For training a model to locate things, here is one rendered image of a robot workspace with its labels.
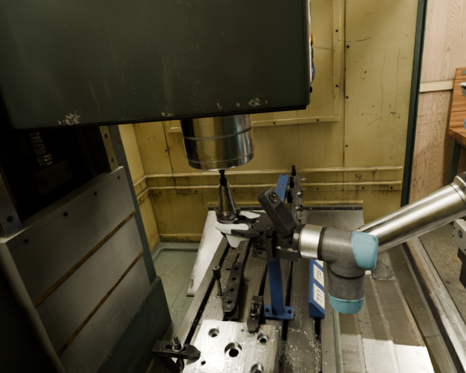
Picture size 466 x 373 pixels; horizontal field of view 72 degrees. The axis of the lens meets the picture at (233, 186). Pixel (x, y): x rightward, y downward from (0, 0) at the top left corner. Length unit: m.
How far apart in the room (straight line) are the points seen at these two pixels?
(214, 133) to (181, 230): 1.55
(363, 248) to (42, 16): 0.74
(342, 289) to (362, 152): 1.13
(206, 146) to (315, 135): 1.14
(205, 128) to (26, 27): 0.37
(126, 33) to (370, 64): 1.27
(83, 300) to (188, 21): 0.78
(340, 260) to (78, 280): 0.69
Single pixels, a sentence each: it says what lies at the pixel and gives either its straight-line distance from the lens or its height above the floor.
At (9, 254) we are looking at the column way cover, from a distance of 0.85.
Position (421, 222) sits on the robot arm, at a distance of 0.84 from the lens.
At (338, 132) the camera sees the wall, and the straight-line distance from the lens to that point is 1.75.
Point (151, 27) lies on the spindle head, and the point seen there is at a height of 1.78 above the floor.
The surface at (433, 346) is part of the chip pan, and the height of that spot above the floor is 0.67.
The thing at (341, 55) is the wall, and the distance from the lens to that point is 1.70.
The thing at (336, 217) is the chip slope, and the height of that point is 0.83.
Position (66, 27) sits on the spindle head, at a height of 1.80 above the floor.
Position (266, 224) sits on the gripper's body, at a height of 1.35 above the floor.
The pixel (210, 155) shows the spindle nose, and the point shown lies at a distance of 0.67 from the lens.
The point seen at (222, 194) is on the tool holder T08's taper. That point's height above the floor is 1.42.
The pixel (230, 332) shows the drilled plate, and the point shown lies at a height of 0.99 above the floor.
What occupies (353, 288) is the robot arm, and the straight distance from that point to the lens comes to 0.75.
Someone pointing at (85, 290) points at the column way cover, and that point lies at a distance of 1.05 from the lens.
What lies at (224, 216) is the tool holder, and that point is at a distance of 0.78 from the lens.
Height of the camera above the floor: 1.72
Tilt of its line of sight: 22 degrees down
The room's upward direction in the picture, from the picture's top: 7 degrees counter-clockwise
